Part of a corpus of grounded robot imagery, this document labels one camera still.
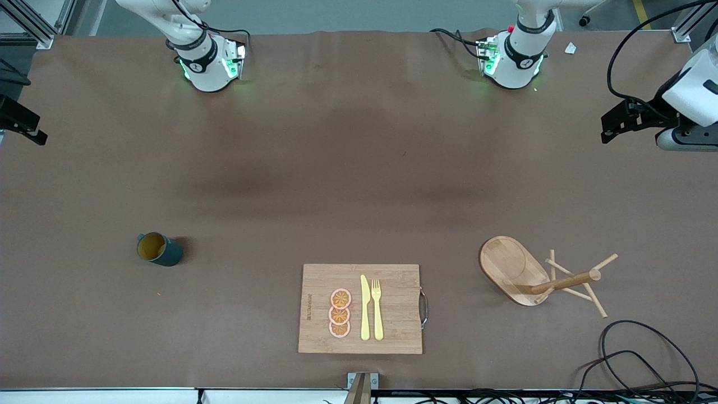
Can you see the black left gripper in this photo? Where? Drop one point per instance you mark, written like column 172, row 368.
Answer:
column 652, row 109

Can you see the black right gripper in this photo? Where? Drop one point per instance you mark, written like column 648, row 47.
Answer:
column 12, row 117

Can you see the dark green cup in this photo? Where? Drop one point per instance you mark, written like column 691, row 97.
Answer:
column 165, row 252

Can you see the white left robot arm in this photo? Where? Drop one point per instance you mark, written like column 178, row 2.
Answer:
column 516, row 67

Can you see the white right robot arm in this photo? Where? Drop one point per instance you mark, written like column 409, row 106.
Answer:
column 207, row 70

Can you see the wooden cup rack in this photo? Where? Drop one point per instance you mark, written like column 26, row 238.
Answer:
column 510, row 266

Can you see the white paper scrap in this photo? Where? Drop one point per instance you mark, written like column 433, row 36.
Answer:
column 570, row 48

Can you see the office chair caster leg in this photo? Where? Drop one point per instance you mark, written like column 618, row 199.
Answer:
column 584, row 21

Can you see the brown table mat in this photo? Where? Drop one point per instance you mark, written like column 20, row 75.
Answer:
column 168, row 168

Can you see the wooden cutting board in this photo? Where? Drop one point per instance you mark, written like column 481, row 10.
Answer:
column 398, row 314

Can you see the yellow plastic fork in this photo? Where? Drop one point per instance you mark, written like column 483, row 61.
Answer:
column 377, row 314

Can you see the yellow plastic knife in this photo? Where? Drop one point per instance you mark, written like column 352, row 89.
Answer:
column 365, row 314

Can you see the orange slice toy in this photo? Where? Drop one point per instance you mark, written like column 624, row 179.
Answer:
column 340, row 298

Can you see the aluminium frame profile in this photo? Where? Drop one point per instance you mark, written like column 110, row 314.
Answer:
column 42, row 36
column 681, row 33

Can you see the camera mount post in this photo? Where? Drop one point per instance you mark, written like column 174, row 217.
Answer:
column 359, row 390

